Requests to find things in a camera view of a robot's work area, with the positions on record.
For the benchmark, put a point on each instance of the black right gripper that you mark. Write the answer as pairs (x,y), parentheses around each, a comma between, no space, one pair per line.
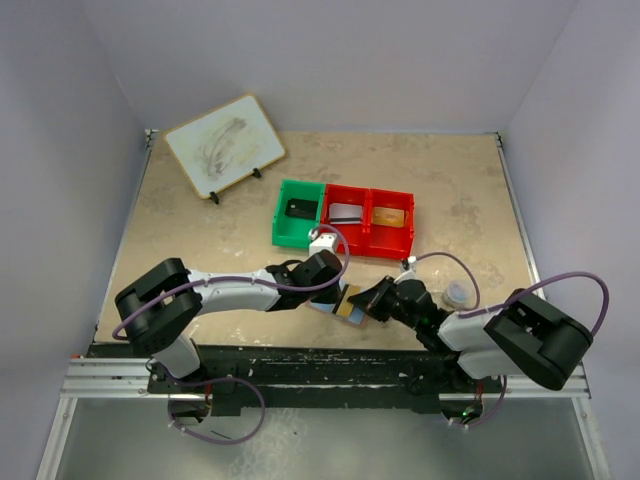
(371,299)

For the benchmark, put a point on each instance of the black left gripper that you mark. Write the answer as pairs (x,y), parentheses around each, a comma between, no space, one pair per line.
(330,295)

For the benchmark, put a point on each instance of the gold card magnetic stripe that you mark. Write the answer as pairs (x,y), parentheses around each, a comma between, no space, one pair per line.
(343,307)

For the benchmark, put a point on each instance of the brown leather card holder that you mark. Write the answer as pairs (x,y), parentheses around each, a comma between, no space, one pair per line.
(358,319)

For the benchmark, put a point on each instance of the white VIP card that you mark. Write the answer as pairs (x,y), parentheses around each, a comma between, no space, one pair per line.
(345,214)

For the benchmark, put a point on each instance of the black card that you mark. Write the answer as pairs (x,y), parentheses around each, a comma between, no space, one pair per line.
(301,209)

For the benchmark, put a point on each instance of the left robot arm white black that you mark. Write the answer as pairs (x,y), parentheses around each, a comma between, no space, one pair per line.
(156,309)

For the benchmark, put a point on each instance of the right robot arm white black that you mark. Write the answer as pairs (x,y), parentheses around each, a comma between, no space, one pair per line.
(527,335)

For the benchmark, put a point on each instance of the gold card in bin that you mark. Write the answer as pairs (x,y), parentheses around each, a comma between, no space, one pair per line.
(388,217)

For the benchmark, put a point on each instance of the small clear plastic cup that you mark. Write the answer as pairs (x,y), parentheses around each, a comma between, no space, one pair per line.
(457,294)

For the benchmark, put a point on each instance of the red bin middle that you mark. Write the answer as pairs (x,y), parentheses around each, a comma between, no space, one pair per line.
(356,235)

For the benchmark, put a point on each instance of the red bin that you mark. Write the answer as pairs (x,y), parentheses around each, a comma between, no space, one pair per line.
(386,242)
(356,235)

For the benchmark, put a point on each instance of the red bin right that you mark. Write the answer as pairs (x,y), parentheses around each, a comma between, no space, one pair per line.
(386,242)

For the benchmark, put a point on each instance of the green plastic bin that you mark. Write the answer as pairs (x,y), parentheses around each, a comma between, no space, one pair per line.
(291,232)

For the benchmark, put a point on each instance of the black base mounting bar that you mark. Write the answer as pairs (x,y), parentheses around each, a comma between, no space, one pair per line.
(433,383)

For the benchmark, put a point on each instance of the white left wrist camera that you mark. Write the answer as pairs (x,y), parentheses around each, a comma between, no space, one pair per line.
(321,240)

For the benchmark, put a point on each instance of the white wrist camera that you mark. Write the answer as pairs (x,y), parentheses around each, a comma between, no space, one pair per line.
(321,240)
(408,270)

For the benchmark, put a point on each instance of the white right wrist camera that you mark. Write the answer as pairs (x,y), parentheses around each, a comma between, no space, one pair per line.
(408,270)

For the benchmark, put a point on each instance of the aluminium corner rail right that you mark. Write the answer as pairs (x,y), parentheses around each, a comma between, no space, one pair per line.
(532,266)

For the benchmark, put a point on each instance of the white board wooden frame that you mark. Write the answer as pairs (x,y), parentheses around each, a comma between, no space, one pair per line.
(222,147)

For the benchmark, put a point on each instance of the aluminium front frame rail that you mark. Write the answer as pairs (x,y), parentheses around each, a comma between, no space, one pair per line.
(123,378)

